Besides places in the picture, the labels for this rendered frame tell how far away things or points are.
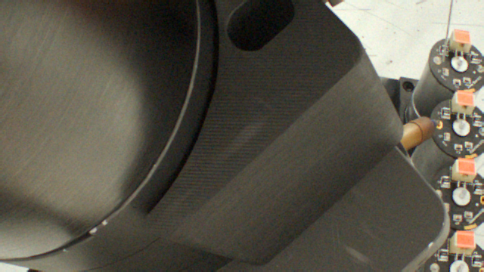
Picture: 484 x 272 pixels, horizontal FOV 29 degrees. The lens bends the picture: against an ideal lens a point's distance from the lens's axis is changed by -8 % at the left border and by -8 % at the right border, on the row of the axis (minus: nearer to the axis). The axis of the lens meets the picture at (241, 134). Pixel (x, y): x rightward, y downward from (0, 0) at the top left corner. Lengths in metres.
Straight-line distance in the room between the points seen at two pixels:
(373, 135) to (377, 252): 0.02
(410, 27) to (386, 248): 0.29
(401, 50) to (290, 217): 0.29
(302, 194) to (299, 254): 0.02
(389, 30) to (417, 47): 0.02
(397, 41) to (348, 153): 0.29
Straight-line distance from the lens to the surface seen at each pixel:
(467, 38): 0.36
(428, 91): 0.37
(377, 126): 0.15
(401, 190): 0.17
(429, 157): 0.35
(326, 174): 0.15
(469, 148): 0.34
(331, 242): 0.17
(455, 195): 0.33
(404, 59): 0.44
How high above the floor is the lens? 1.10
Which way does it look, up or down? 60 degrees down
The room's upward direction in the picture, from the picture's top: 12 degrees clockwise
